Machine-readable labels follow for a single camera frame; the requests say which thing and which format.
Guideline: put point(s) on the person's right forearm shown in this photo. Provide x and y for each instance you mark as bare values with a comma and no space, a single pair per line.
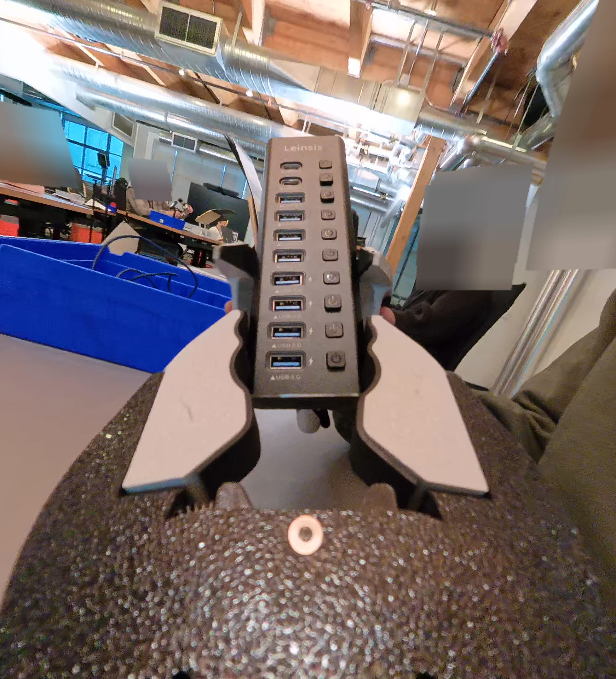
541,403

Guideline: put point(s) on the silver air duct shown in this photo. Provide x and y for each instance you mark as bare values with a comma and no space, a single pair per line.
180,114

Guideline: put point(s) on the person's right hand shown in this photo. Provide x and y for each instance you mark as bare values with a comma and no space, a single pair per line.
388,315

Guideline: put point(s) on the ceiling vent grille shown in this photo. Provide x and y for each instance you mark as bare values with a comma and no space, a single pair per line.
188,26

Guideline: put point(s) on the black monitor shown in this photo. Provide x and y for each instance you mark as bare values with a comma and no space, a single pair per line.
217,201

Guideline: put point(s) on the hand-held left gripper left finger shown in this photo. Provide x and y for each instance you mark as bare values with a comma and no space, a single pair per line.
191,419

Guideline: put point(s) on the grey desk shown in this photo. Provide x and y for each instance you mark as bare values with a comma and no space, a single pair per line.
48,424

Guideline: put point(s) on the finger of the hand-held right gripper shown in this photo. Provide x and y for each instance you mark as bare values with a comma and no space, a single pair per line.
376,281
243,276

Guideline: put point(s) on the blue plastic bin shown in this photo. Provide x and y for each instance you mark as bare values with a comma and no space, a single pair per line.
74,318
167,220

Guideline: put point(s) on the person's olive jacket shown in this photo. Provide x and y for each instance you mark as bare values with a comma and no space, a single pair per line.
605,530

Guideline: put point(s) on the black multi-port USB hub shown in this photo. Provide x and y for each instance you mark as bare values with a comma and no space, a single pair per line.
310,297

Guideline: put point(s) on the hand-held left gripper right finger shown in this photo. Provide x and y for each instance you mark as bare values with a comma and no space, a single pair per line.
424,424

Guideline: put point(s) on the silver metal pipe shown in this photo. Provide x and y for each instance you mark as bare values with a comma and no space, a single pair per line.
536,329

